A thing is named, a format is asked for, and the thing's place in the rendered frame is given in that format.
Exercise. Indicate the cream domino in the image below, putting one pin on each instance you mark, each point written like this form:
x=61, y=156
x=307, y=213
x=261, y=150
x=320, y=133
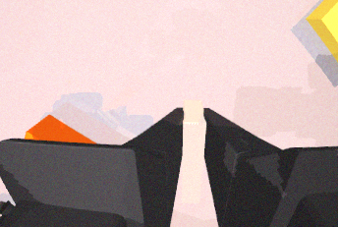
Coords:
x=194, y=144

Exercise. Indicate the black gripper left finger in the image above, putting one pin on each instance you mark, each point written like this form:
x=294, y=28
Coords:
x=137, y=180

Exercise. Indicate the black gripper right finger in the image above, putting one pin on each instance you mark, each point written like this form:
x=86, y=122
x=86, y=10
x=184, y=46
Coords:
x=257, y=184

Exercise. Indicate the yellow rectangular block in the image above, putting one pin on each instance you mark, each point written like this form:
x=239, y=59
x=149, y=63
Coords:
x=324, y=21

